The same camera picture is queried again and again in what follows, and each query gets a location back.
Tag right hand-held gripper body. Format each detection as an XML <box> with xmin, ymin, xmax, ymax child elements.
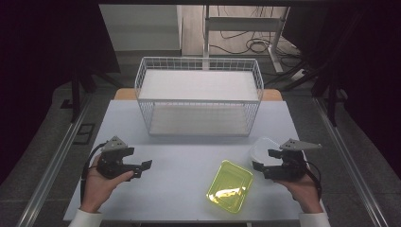
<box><xmin>272</xmin><ymin>138</ymin><xmax>323</xmax><ymax>182</ymax></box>

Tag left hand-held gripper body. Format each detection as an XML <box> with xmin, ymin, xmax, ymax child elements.
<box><xmin>96</xmin><ymin>135</ymin><xmax>129</xmax><ymax>181</ymax></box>

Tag white bowl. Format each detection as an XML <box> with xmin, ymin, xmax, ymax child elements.
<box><xmin>249</xmin><ymin>136</ymin><xmax>283</xmax><ymax>168</ymax></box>

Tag yellow-green plastic container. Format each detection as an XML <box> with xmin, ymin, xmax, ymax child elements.
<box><xmin>205</xmin><ymin>159</ymin><xmax>254</xmax><ymax>215</ymax></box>

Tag white wire shelf rack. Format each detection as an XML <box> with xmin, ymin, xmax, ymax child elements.
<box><xmin>134</xmin><ymin>56</ymin><xmax>265</xmax><ymax>138</ymax></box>

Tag person's left hand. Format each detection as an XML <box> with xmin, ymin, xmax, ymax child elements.
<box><xmin>79</xmin><ymin>153</ymin><xmax>135</xmax><ymax>214</ymax></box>

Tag person's right hand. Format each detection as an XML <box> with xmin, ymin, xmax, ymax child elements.
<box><xmin>273</xmin><ymin>170</ymin><xmax>323</xmax><ymax>214</ymax></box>

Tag black floor plate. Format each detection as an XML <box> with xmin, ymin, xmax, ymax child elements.
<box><xmin>73</xmin><ymin>123</ymin><xmax>96</xmax><ymax>146</ymax></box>

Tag black stand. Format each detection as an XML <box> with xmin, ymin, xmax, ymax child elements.
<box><xmin>70</xmin><ymin>67</ymin><xmax>122</xmax><ymax>124</ymax></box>
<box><xmin>264</xmin><ymin>60</ymin><xmax>349</xmax><ymax>128</ymax></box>

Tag white power strip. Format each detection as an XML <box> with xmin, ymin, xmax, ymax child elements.
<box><xmin>289</xmin><ymin>69</ymin><xmax>306</xmax><ymax>81</ymax></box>

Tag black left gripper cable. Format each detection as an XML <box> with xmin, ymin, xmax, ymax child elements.
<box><xmin>79</xmin><ymin>142</ymin><xmax>107</xmax><ymax>203</ymax></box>

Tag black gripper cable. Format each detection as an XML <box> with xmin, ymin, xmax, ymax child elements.
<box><xmin>305</xmin><ymin>160</ymin><xmax>323</xmax><ymax>202</ymax></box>
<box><xmin>79</xmin><ymin>142</ymin><xmax>107</xmax><ymax>203</ymax></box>

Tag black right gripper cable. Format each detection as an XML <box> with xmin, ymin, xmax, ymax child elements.
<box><xmin>305</xmin><ymin>160</ymin><xmax>323</xmax><ymax>202</ymax></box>

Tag aluminium floor rail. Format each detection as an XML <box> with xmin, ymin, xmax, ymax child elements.
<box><xmin>15</xmin><ymin>94</ymin><xmax>93</xmax><ymax>227</ymax></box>
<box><xmin>312</xmin><ymin>96</ymin><xmax>391</xmax><ymax>227</ymax></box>

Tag black floor cables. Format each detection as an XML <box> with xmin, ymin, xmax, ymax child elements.
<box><xmin>209</xmin><ymin>5</ymin><xmax>301</xmax><ymax>69</ymax></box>

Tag white desk frame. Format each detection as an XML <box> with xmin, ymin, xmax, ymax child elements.
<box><xmin>202</xmin><ymin>4</ymin><xmax>291</xmax><ymax>74</ymax></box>

